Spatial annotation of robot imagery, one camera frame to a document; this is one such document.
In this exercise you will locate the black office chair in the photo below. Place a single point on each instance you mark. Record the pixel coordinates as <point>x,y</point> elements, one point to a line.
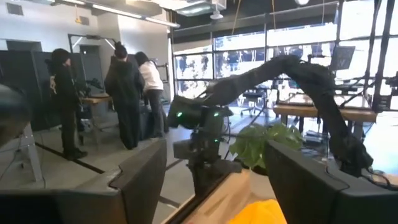
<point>253,96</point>

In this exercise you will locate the yellow ceiling pendant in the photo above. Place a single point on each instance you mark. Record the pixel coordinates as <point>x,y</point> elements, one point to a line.
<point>78,19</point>

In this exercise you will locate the background office desk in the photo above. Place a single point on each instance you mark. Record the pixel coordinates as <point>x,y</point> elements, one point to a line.
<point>96,99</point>

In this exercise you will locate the large plant in white pot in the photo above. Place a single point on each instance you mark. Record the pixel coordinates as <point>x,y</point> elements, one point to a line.
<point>258,143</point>

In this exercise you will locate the long ceiling light strip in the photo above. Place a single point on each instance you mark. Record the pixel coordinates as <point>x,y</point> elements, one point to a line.
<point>115,11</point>

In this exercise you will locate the long yellow toy fruit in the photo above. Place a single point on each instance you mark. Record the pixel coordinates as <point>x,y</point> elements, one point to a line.
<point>261,214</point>

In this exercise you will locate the dark partition panels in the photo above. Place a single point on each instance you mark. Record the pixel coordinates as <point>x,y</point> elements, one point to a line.
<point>21,71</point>

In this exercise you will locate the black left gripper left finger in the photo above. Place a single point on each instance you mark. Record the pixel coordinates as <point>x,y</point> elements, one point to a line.
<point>143,183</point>

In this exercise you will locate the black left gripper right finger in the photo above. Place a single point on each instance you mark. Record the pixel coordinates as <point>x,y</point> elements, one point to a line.
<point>298,186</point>

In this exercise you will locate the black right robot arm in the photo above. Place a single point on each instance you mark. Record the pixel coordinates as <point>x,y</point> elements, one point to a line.
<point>311,77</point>

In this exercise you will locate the wooden desk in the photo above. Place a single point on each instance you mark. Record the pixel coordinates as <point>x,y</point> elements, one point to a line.
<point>357,113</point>

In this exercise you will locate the person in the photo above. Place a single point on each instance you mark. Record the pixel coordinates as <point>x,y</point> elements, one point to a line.
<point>124,93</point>
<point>66,93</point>
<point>150,81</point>

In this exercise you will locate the white pendant lamp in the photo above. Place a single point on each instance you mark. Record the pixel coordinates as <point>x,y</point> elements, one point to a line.
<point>216,15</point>

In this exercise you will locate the grey wall vent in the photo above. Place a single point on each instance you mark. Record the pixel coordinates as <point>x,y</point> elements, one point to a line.
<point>84,20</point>

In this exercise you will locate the black aluminium table frame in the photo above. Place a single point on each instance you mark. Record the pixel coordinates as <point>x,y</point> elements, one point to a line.
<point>199,202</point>

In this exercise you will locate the grey metal stand leg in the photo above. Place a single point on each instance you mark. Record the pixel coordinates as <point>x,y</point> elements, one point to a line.
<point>32,152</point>

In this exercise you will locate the dark monitor on stand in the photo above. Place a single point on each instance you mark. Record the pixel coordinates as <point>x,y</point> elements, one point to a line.
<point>342,57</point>

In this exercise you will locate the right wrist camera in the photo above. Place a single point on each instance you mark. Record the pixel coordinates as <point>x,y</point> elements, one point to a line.
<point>185,149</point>

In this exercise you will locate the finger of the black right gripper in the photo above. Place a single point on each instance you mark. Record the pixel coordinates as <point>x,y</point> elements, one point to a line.
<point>230,168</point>
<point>203,180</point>

